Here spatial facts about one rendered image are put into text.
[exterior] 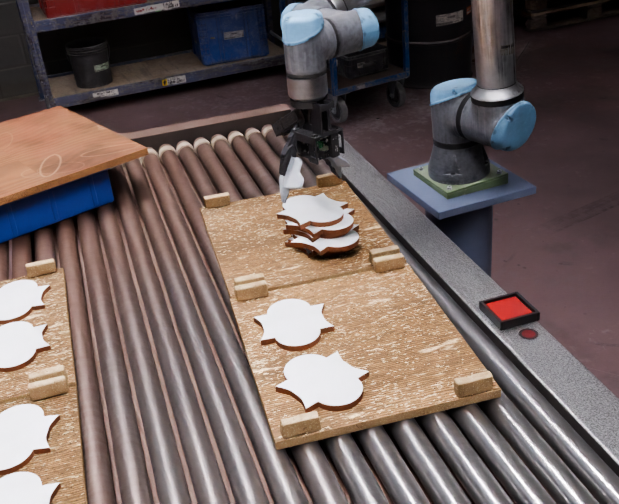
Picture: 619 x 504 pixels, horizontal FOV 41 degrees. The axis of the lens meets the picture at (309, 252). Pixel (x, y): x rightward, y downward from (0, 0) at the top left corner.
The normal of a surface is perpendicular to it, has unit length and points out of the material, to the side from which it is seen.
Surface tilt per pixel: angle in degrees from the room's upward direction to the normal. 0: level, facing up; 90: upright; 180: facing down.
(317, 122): 90
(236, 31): 90
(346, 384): 0
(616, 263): 0
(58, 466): 0
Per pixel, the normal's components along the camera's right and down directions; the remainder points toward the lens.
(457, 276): -0.08, -0.87
